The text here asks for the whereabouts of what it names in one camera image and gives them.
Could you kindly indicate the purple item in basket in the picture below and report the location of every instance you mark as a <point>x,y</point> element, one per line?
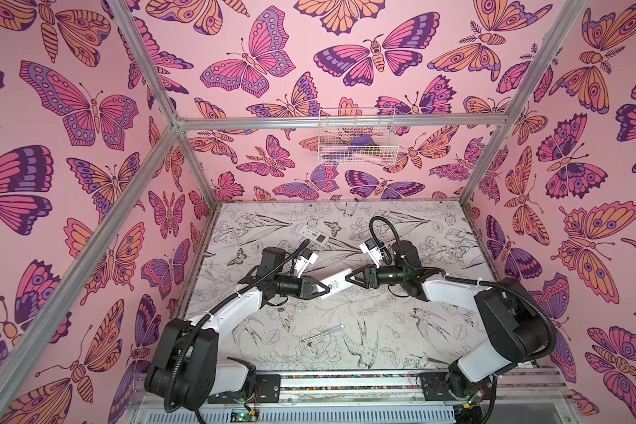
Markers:
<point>362,141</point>

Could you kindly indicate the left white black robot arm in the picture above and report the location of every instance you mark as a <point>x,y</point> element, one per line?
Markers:
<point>186,370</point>

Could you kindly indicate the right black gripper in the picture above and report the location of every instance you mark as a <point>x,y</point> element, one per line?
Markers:
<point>369,276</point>

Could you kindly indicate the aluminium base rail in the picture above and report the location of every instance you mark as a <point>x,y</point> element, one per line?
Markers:
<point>395,396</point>

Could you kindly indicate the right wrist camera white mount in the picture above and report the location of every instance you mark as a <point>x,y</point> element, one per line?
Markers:
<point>373,250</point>

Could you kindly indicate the white wire basket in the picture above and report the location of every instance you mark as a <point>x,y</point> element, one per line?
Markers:
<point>350,138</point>

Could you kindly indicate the clear handle screwdriver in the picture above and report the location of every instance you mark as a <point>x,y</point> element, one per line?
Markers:
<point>328,332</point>

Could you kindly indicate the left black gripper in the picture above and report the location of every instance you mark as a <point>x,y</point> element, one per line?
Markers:
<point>303,288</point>

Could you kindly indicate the white remote control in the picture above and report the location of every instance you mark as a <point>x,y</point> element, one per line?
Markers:
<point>336,283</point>

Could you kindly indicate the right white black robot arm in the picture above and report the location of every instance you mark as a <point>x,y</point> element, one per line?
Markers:
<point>517,328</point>

